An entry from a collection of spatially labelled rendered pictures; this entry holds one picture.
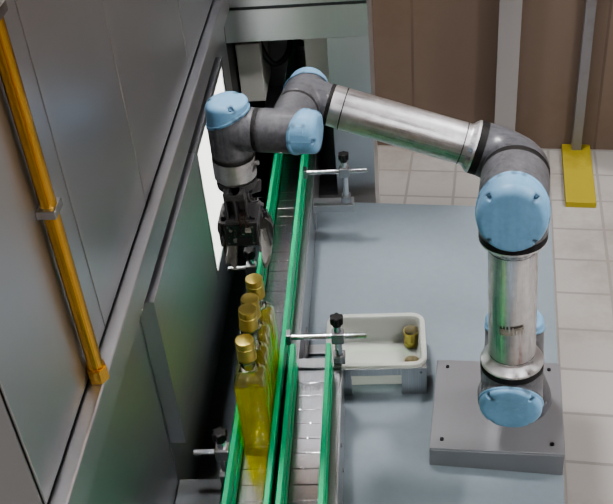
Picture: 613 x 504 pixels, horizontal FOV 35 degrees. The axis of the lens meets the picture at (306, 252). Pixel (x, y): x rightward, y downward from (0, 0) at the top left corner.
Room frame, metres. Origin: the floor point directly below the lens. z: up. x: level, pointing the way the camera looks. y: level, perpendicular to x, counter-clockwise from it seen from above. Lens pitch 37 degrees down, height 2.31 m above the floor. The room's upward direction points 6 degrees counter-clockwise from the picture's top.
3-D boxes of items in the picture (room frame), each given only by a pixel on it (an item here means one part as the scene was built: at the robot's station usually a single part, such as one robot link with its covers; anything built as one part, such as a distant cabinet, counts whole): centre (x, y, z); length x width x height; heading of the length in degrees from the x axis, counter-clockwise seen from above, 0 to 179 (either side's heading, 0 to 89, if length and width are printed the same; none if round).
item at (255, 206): (1.42, 0.11, 1.35); 0.09 x 0.08 x 0.12; 173
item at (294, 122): (1.42, 0.01, 1.50); 0.11 x 0.11 x 0.08; 75
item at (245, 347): (1.28, 0.13, 1.14); 0.04 x 0.04 x 0.04
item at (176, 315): (1.67, 0.22, 1.15); 0.90 x 0.03 x 0.34; 173
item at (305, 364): (1.50, -0.01, 0.85); 0.09 x 0.04 x 0.07; 83
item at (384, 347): (1.60, -0.14, 0.80); 0.22 x 0.17 x 0.09; 83
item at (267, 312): (1.45, 0.11, 0.99); 0.06 x 0.06 x 0.21; 82
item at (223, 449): (1.21, 0.21, 0.94); 0.07 x 0.04 x 0.13; 83
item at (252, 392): (1.28, 0.13, 0.99); 0.06 x 0.06 x 0.21; 83
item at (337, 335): (1.50, -0.02, 0.95); 0.17 x 0.03 x 0.12; 83
